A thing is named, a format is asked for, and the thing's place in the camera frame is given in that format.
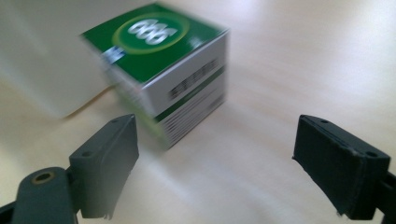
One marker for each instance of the green and white box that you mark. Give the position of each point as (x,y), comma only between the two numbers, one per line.
(168,68)

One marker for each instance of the white container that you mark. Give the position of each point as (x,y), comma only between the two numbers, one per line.
(49,56)

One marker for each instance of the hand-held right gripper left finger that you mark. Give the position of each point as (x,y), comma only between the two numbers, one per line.
(102,165)

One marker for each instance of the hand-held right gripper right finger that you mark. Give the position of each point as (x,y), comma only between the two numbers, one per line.
(342,168)

